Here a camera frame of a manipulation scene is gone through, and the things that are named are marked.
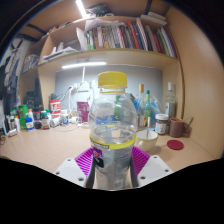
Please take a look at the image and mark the brown cup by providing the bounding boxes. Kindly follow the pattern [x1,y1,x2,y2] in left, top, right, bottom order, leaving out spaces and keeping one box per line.
[168,117,186,139]

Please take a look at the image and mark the green glass bottle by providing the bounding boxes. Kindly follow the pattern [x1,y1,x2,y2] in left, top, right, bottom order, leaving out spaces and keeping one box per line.
[143,89,153,128]

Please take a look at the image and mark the dark hanging clothes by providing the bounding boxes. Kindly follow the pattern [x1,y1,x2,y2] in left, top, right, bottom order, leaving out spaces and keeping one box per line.
[0,39,26,114]

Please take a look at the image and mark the clear bottle gold cap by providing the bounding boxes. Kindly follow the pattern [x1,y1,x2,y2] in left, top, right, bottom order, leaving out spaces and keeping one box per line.
[136,83,147,129]

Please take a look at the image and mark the bright ceiling tube light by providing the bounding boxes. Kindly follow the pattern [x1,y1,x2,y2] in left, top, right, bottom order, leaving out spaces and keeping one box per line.
[75,0,88,18]

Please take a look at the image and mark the magenta carton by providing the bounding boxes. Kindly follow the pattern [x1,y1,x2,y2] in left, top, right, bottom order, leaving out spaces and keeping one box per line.
[76,101,90,124]

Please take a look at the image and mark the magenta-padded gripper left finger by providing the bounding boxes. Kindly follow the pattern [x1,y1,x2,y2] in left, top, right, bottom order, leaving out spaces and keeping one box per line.
[53,147,96,188]

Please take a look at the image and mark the black bag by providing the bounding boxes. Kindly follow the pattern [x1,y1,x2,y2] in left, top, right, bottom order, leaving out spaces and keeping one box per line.
[24,89,43,109]

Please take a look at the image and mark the brown spread jar white lid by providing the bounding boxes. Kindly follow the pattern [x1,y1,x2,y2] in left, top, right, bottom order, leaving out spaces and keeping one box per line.
[154,113,170,136]

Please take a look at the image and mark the white wall power socket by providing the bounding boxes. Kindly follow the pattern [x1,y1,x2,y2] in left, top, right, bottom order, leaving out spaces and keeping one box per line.
[71,81,96,93]

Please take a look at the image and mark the spoon in mug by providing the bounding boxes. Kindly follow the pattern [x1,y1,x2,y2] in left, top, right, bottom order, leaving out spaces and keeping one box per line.
[145,116,151,140]

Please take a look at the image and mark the flat round red coaster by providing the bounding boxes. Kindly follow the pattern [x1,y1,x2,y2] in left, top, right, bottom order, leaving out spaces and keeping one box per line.
[166,139,185,151]

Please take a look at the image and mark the green plastic container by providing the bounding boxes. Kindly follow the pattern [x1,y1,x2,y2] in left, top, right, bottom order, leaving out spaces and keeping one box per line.
[18,104,29,130]

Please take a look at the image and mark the wooden shelf unit with books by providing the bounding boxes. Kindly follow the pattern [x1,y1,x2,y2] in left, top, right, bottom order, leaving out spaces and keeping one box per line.
[19,11,183,81]

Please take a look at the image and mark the tall clear glass bottle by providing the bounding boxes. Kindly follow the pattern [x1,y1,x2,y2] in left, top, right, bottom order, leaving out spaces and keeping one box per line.
[164,81,178,126]

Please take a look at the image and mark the under-shelf tube light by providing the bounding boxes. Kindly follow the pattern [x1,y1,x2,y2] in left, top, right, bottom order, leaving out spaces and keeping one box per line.
[61,60,108,70]

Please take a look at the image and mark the cream ceramic mug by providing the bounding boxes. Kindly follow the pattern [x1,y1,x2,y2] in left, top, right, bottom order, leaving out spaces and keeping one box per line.
[134,129,160,153]

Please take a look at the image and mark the red and white canister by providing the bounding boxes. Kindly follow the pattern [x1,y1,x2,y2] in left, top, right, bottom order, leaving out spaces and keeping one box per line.
[49,99,62,120]

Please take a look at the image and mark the clear plastic bottle yellow cap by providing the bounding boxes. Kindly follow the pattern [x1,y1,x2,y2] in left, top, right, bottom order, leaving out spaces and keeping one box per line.
[87,70,138,191]

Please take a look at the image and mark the blue plastic bag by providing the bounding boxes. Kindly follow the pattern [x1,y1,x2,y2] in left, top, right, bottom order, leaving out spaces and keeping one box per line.
[149,94,166,124]

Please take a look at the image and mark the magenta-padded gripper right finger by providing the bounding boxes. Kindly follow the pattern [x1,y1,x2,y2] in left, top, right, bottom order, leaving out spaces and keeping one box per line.
[130,146,174,188]

